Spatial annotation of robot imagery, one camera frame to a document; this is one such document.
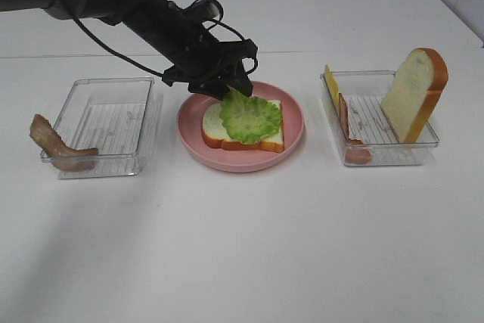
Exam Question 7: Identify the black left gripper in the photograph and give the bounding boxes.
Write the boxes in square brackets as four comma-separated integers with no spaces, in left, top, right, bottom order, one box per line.
[114,0,257,101]

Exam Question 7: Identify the green lettuce leaf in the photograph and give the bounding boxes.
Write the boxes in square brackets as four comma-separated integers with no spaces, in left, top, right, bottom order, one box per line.
[219,90,283,144]

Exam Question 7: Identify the bread slice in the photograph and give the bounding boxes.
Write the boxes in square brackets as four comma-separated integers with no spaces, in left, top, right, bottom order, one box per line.
[201,103,285,153]
[381,48,448,143]

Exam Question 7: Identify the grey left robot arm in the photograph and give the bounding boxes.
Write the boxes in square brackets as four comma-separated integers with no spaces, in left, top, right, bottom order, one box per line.
[1,0,258,100]

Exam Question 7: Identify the pink round plate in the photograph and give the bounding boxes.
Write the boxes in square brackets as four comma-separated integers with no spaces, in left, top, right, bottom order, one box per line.
[177,81,305,172]

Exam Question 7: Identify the yellow cheese slice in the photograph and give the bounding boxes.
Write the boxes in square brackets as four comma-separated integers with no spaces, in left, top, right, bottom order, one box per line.
[324,64,340,110]

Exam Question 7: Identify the clear left plastic tray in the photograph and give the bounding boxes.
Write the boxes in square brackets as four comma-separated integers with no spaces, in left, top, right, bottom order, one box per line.
[40,77,163,179]

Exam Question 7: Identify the clear plastic tray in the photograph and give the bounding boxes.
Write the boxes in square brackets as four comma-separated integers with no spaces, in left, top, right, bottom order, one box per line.
[40,77,163,179]
[320,70,439,166]

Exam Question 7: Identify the clear right plastic tray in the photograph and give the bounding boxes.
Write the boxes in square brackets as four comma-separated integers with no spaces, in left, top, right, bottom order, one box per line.
[320,70,439,166]

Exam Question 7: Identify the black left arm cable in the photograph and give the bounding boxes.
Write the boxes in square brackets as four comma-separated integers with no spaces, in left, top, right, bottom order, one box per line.
[73,0,260,78]

